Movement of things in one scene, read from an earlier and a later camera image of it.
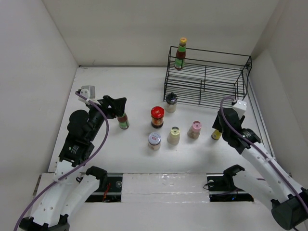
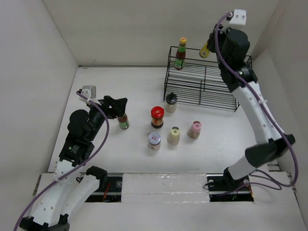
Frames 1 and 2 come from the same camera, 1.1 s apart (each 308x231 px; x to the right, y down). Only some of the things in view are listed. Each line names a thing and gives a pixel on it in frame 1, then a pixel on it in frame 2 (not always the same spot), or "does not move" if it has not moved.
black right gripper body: x=242 y=119 → x=222 y=37
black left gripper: x=117 y=106 does not move
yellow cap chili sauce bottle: x=180 y=54 does not move
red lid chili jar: x=157 y=113 does not move
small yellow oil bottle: x=216 y=134 → x=204 y=52
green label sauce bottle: x=123 y=121 does not move
